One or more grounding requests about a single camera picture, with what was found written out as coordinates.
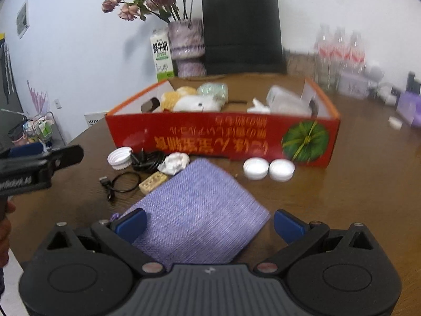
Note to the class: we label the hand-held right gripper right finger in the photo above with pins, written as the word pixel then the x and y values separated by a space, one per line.
pixel 288 227

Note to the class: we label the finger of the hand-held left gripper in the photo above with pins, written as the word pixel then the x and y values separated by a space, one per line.
pixel 26 150
pixel 62 158

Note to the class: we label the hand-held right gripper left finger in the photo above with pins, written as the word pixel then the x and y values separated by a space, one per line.
pixel 131 225

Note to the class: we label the white ribbed bottle cap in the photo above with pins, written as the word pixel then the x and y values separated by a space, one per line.
pixel 119 158

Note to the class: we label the white round lid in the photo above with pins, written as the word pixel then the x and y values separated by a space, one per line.
pixel 256 168
pixel 282 169

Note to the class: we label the purple woven pouch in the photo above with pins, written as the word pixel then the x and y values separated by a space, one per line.
pixel 197 214

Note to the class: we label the orange cardboard box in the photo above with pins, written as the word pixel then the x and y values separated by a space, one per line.
pixel 213 138

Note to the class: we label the clear wet wipes pack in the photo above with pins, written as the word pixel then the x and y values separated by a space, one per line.
pixel 286 103

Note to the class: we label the large white tissue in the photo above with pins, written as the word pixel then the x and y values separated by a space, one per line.
pixel 258 107

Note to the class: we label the white and yellow plush alpaca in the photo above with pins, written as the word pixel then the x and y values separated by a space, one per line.
pixel 197 103

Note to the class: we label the iridescent plastic wrap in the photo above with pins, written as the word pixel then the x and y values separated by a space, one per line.
pixel 213 90

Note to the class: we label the brown wooden desktop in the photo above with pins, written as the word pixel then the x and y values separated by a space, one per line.
pixel 345 187

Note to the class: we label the person's left hand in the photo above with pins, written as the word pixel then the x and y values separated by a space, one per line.
pixel 5 237

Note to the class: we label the metal rack with bottles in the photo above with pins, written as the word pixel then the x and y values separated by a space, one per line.
pixel 39 131

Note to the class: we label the beige eraser block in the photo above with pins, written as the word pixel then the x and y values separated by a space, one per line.
pixel 153 183

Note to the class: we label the small crumpled white tissue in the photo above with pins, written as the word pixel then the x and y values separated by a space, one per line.
pixel 174 164

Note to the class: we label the white and green milk carton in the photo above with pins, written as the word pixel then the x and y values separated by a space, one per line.
pixel 161 56

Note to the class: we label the small white round cap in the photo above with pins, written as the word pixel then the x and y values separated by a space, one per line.
pixel 395 122

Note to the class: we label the white printed tin box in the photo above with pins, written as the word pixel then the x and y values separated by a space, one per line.
pixel 353 85

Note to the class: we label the pink marbled vase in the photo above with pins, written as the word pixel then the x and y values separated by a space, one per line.
pixel 186 49

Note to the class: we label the purple tissue pack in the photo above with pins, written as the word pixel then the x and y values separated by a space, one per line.
pixel 409 108

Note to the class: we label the red label water bottle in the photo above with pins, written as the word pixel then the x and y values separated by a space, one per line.
pixel 357 56
pixel 324 56
pixel 340 56

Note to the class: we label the white round speaker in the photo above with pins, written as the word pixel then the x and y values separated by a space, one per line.
pixel 375 71

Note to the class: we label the black upright box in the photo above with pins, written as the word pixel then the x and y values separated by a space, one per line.
pixel 412 84

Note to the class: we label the black paper bag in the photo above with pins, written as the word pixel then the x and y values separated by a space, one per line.
pixel 241 29

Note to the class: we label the purple wall decoration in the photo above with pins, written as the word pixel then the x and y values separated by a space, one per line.
pixel 37 100

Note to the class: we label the white wall socket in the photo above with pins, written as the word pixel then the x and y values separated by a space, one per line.
pixel 58 103

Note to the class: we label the wall poster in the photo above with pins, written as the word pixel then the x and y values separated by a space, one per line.
pixel 23 19

